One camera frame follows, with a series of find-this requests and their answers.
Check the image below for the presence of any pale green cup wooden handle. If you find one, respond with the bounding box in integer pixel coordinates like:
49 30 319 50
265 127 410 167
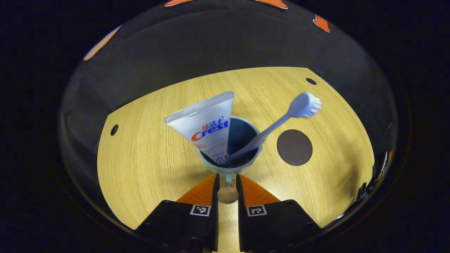
195 116 263 204

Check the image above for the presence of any black backdrop cloth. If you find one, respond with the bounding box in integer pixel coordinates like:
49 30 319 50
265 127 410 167
58 0 399 225

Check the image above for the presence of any dark brown round coaster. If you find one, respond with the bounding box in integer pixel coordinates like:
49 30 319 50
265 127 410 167
277 129 313 166

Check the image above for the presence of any white toothpaste tube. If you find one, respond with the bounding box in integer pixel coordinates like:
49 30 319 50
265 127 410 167
164 91 235 166

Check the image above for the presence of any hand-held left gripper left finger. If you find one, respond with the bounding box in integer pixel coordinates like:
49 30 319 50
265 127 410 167
135 173 220 253

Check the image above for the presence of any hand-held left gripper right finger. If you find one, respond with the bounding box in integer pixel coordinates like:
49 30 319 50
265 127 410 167
236 174 322 253

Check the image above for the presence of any white toothbrush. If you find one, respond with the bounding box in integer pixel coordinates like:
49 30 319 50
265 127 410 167
229 92 322 162

